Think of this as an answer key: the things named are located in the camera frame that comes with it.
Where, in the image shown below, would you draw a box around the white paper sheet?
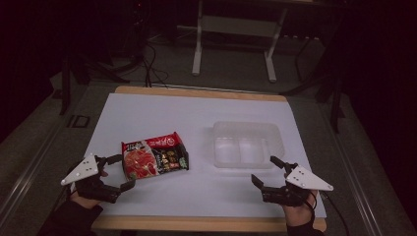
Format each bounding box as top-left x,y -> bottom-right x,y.
71,92 -> 328,219

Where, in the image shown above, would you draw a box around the black floor cables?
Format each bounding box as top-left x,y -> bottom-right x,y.
139,38 -> 171,89

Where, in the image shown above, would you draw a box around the person's right hand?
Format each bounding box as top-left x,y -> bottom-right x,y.
282,191 -> 317,227

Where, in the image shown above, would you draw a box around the white metal table frame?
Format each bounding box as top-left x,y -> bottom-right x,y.
176,0 -> 290,84

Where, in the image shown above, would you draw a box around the clear plastic container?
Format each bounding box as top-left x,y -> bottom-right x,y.
211,120 -> 286,170

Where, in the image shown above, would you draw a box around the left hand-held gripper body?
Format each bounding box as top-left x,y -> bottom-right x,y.
60,153 -> 122,205

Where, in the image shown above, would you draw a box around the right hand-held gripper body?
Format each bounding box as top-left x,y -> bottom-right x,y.
261,161 -> 334,207

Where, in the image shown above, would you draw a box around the red instant noodle packet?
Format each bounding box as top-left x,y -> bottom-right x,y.
121,131 -> 191,182

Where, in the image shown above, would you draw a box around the black floor socket plate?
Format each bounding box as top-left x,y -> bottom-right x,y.
66,114 -> 91,129

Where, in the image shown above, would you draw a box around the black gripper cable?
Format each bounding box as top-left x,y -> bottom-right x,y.
307,190 -> 351,236

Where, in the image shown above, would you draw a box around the person's left hand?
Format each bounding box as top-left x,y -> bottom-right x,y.
69,169 -> 109,210

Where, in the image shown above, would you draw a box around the black metal stand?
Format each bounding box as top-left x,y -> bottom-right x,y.
58,48 -> 146,116
279,19 -> 347,135

